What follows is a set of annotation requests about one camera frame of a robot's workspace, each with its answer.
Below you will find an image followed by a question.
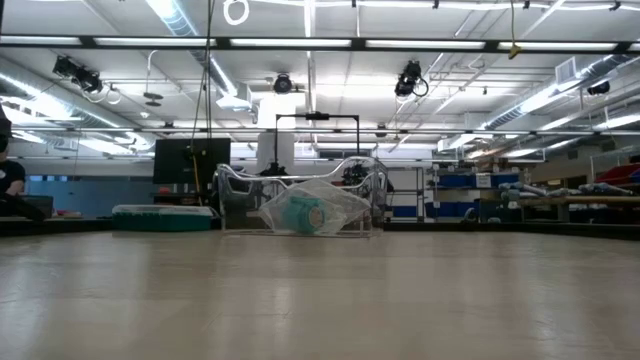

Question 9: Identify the clear plastic bag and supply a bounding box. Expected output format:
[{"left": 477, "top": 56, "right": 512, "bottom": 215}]
[{"left": 257, "top": 178, "right": 373, "bottom": 237}]

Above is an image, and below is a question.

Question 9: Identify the teal bandage roll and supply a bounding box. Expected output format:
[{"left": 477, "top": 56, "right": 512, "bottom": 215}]
[{"left": 282, "top": 195, "right": 327, "bottom": 235}]

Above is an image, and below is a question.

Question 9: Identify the clear plastic bin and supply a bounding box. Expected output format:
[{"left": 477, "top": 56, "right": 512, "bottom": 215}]
[{"left": 213, "top": 155, "right": 390, "bottom": 238}]

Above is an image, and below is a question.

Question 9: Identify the shelf with blue bins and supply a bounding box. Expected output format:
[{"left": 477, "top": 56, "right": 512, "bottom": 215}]
[{"left": 430, "top": 168, "right": 522, "bottom": 222}]

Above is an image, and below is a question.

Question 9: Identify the black overhead light bar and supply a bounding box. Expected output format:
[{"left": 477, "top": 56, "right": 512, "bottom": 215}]
[{"left": 0, "top": 33, "right": 640, "bottom": 55}]

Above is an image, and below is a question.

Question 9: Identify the black monitor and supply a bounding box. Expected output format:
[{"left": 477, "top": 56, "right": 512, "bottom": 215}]
[{"left": 152, "top": 138, "right": 232, "bottom": 186}]

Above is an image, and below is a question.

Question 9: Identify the teal first aid kit box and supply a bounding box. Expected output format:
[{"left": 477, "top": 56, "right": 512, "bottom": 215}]
[{"left": 111, "top": 204, "right": 215, "bottom": 233}]

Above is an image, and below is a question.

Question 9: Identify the wooden workbench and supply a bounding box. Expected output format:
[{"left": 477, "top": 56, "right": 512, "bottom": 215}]
[{"left": 498, "top": 180, "right": 640, "bottom": 224}]

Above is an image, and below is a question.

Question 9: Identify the white ceiling vent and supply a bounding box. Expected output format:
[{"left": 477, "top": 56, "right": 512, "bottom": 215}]
[{"left": 553, "top": 56, "right": 580, "bottom": 87}]

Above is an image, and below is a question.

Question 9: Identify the red storage bin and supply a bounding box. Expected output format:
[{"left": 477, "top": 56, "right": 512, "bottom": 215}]
[{"left": 593, "top": 163, "right": 640, "bottom": 190}]

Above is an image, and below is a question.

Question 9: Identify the person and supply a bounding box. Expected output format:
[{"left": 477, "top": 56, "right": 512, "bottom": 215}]
[{"left": 0, "top": 102, "right": 55, "bottom": 224}]

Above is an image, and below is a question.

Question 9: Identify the black distant gantry frame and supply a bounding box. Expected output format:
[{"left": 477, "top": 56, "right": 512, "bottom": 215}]
[{"left": 272, "top": 112, "right": 362, "bottom": 177}]

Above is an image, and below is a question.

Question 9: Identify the black ceiling camera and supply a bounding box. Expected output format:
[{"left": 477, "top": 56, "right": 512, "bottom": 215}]
[
  {"left": 52, "top": 55, "right": 105, "bottom": 95},
  {"left": 393, "top": 59, "right": 430, "bottom": 99},
  {"left": 272, "top": 72, "right": 294, "bottom": 95}
]

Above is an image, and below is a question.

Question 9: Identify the black hanging cable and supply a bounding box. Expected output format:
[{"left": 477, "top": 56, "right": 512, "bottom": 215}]
[{"left": 188, "top": 0, "right": 217, "bottom": 151}]

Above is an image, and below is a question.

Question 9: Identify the white cable ring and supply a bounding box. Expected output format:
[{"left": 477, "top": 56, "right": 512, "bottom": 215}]
[{"left": 222, "top": 0, "right": 250, "bottom": 27}]

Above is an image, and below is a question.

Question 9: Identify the yellow hanging cord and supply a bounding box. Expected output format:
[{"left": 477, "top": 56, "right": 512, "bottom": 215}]
[{"left": 507, "top": 0, "right": 523, "bottom": 62}]

